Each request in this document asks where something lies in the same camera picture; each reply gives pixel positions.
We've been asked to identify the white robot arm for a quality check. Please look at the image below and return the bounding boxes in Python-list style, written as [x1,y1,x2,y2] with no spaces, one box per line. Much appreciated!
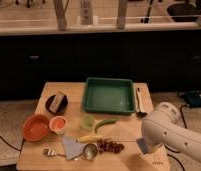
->
[141,102,201,163]

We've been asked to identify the black cable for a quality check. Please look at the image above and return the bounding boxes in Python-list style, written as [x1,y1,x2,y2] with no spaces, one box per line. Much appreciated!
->
[165,103,195,171]
[0,129,26,153]

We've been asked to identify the green toy pepper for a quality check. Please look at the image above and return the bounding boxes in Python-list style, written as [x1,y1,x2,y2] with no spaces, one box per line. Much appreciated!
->
[94,118,117,133]

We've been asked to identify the green plastic tray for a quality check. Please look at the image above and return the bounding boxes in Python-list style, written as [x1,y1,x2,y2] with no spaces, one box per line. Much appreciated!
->
[82,77,135,116]

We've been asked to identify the blue grey cloth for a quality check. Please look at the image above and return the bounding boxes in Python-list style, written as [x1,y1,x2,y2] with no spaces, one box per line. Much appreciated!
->
[62,136,84,160]

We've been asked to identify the black cable right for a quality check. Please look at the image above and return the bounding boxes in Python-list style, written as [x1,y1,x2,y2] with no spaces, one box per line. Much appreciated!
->
[165,103,195,171]

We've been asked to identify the orange bowl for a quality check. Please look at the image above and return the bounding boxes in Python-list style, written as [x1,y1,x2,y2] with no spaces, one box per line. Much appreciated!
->
[22,114,50,142]

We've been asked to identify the small orange cup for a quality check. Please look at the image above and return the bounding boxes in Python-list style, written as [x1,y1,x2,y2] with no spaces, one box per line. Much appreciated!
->
[49,116,67,135]

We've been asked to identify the blue device on floor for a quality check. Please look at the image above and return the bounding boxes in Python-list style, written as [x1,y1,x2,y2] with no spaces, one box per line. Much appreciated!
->
[180,91,201,108]

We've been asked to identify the blue sponge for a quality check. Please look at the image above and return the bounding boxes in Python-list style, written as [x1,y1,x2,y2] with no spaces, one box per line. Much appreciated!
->
[137,138,149,154]

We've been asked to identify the wooden table board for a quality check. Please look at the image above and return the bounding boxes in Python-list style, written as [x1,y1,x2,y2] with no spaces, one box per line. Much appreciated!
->
[17,82,170,171]

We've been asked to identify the light green cup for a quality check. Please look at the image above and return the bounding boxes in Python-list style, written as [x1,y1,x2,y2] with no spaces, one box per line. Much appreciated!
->
[81,115,95,131]

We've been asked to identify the yellow toy corn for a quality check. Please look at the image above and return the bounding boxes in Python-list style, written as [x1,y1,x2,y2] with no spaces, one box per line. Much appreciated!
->
[76,135,103,143]

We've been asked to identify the black cable left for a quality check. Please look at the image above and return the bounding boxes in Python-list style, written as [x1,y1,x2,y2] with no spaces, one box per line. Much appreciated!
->
[0,129,26,153]

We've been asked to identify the toy grape bunch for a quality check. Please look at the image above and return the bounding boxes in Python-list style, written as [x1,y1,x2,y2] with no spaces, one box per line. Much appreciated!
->
[97,139,125,154]

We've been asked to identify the metal fork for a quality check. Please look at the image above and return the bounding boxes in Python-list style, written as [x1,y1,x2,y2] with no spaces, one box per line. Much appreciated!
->
[42,148,66,157]

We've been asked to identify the metal measuring cup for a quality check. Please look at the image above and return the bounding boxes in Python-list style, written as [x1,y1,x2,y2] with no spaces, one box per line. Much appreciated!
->
[77,143,98,161]

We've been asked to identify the brown block on plate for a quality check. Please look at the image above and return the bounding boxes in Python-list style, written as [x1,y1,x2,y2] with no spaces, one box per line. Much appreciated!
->
[49,91,65,113]

